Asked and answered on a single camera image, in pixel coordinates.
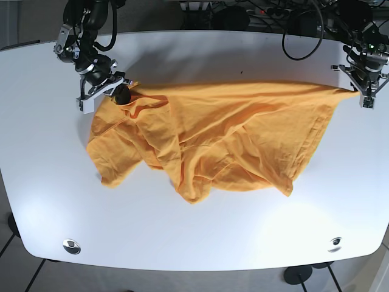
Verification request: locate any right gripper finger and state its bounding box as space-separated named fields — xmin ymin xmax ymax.
xmin=112 ymin=85 xmax=131 ymax=105
xmin=77 ymin=98 xmax=95 ymax=114

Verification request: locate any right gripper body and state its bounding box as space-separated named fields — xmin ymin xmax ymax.
xmin=53 ymin=24 xmax=131 ymax=100

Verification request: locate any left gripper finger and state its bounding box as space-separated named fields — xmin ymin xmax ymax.
xmin=360 ymin=95 xmax=375 ymax=109

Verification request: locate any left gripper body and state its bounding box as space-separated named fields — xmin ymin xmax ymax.
xmin=331 ymin=26 xmax=388 ymax=99

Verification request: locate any orange T-shirt black script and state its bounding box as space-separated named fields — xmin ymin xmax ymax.
xmin=86 ymin=81 xmax=356 ymax=204

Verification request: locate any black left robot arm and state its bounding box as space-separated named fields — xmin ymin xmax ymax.
xmin=331 ymin=1 xmax=388 ymax=109

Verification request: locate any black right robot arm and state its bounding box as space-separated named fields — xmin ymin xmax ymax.
xmin=53 ymin=0 xmax=133 ymax=114

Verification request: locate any left silver table grommet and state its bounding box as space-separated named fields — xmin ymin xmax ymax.
xmin=63 ymin=238 xmax=81 ymax=255

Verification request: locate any silver table grommet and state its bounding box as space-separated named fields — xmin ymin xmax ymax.
xmin=63 ymin=238 xmax=81 ymax=255
xmin=328 ymin=237 xmax=343 ymax=253

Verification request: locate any right silver table grommet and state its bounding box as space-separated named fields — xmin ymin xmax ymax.
xmin=328 ymin=237 xmax=343 ymax=253

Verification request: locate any black round stand base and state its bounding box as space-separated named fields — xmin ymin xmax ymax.
xmin=283 ymin=265 xmax=312 ymax=285

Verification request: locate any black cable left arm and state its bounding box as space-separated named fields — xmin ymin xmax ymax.
xmin=281 ymin=0 xmax=323 ymax=61

